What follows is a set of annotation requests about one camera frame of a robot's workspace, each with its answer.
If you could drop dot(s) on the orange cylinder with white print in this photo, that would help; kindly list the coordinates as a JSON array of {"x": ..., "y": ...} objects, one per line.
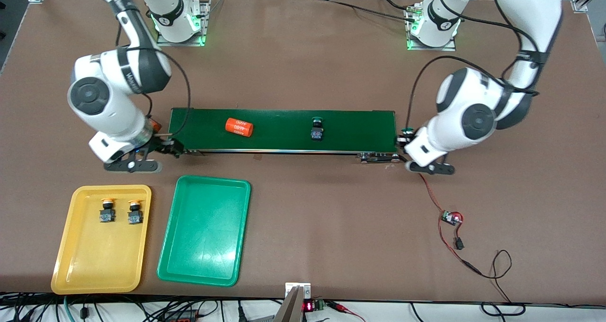
[
  {"x": 239, "y": 127},
  {"x": 156, "y": 123}
]

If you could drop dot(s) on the yellow push button switch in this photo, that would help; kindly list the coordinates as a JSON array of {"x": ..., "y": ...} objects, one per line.
[
  {"x": 107, "y": 216},
  {"x": 135, "y": 218}
]

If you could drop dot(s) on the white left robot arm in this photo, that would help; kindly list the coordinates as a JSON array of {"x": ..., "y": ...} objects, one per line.
[{"x": 478, "y": 120}]

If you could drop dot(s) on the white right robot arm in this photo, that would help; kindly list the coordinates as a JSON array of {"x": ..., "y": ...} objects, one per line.
[{"x": 90, "y": 94}]

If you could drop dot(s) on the green plastic tray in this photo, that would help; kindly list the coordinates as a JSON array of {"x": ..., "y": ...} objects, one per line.
[{"x": 203, "y": 232}]

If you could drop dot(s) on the small controller circuit board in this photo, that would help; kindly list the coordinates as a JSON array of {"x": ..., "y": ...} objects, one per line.
[{"x": 450, "y": 217}]

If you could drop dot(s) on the green conveyor belt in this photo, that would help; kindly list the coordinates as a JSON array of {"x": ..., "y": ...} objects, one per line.
[{"x": 274, "y": 130}]

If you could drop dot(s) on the yellow plastic tray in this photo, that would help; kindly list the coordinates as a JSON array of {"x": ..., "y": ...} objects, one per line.
[{"x": 102, "y": 255}]

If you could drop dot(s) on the red clip lead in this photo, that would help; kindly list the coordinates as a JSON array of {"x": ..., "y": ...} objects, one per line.
[{"x": 338, "y": 306}]

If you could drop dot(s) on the small red display module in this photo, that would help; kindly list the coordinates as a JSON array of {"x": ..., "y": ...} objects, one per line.
[{"x": 308, "y": 306}]

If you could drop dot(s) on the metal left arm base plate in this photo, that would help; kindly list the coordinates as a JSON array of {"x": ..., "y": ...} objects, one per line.
[{"x": 447, "y": 48}]

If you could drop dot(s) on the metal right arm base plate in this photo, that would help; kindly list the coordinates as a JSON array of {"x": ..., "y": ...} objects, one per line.
[{"x": 206, "y": 28}]

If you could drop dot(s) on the grey metal camera post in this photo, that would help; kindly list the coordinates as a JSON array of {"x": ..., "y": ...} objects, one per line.
[{"x": 289, "y": 308}]

